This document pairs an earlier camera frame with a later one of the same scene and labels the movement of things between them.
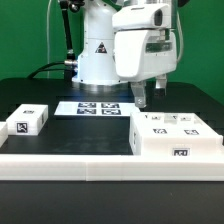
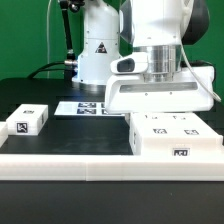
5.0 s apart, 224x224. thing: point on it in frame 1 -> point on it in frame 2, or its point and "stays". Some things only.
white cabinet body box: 172,134 stays
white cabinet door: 189,124 stays
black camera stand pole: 71,64 stays
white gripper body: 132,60 -> 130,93
